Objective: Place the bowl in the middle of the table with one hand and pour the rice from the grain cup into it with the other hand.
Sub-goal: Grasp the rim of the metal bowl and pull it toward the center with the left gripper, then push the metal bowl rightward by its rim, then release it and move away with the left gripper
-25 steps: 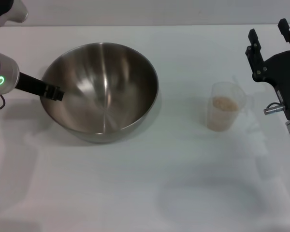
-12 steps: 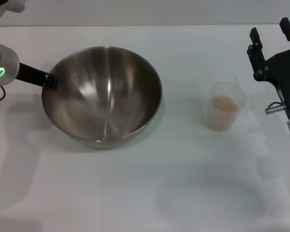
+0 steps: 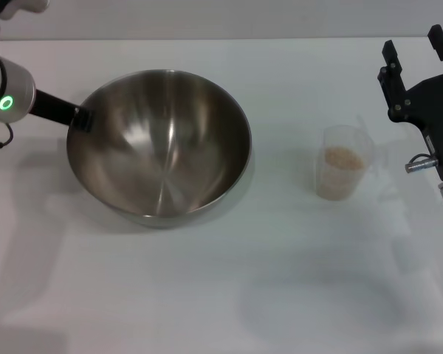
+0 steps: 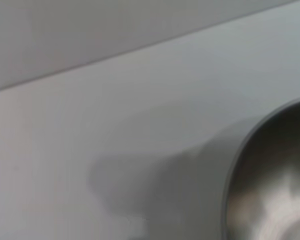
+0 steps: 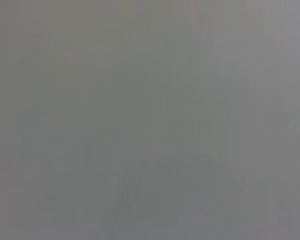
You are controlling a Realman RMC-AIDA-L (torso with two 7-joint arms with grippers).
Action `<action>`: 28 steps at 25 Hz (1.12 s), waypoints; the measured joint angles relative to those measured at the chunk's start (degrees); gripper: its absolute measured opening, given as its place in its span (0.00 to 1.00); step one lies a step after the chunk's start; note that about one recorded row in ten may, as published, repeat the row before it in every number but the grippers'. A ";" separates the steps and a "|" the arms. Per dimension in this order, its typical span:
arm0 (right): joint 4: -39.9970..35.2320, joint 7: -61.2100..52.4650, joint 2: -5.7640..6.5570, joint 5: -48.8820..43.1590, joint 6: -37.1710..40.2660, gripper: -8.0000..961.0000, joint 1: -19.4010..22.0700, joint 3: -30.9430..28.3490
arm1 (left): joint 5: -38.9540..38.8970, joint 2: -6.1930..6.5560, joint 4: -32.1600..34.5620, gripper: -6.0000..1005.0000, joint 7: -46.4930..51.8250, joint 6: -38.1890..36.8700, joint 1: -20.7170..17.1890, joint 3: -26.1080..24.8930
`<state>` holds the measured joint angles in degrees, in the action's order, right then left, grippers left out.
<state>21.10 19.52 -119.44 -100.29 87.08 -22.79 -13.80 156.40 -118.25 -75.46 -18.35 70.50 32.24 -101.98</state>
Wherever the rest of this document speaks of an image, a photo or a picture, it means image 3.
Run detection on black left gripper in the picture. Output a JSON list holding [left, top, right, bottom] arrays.
[[27, 88, 95, 134]]

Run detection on clear plastic measuring cup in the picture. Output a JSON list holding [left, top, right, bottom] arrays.
[[315, 124, 378, 202]]

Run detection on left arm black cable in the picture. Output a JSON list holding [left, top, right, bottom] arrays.
[[0, 122, 15, 149]]

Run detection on brown rice grains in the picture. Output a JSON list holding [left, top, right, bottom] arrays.
[[318, 145, 365, 201]]

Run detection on stainless steel mixing bowl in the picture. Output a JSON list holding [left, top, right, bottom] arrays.
[[66, 69, 253, 229]]

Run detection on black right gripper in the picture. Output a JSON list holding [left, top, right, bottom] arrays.
[[377, 24, 443, 182]]

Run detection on right arm silver cable connector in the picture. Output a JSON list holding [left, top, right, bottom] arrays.
[[404, 153, 439, 175]]

